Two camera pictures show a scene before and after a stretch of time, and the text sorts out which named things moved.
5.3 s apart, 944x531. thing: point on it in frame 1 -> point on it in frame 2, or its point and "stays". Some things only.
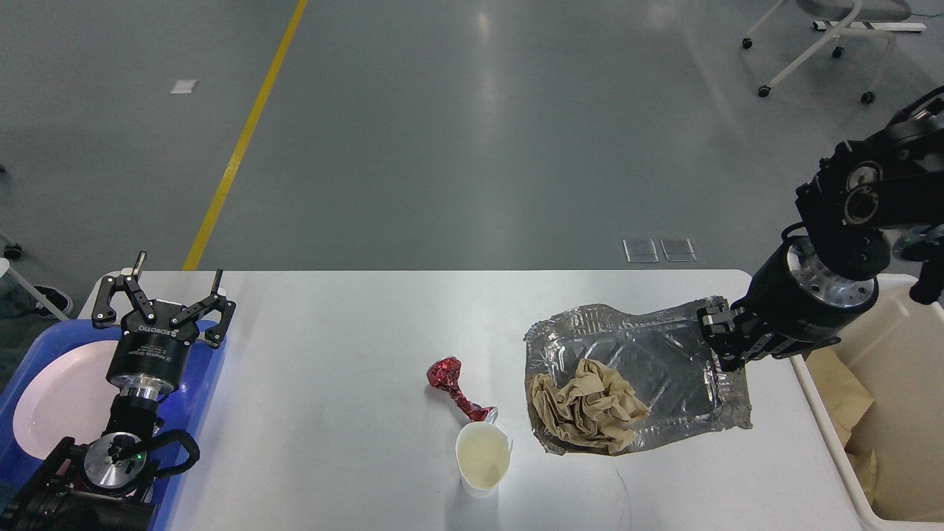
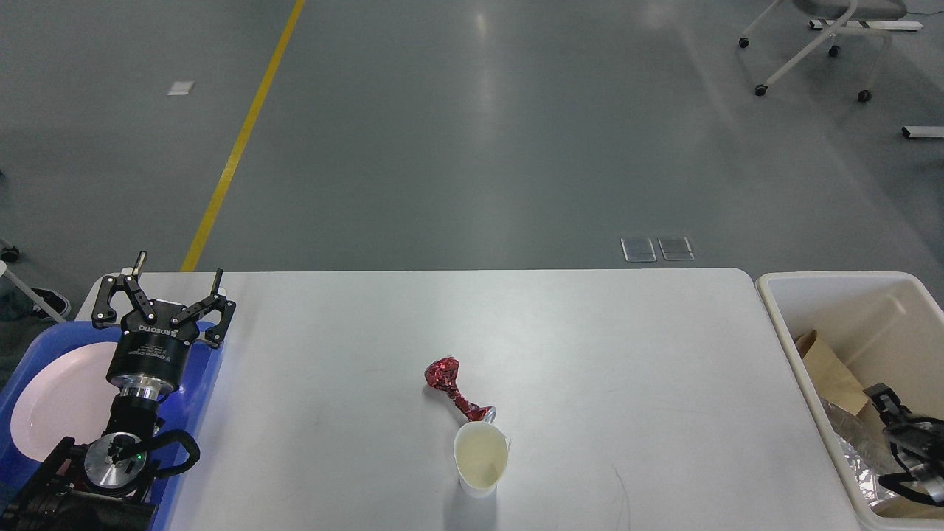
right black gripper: x=791 y=294 -> x=919 y=444
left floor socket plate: x=640 y=251 stays
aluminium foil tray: x=667 y=360 -> x=863 y=450
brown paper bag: x=844 y=398 stays
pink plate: x=69 y=397 stays
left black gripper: x=150 y=355 stays
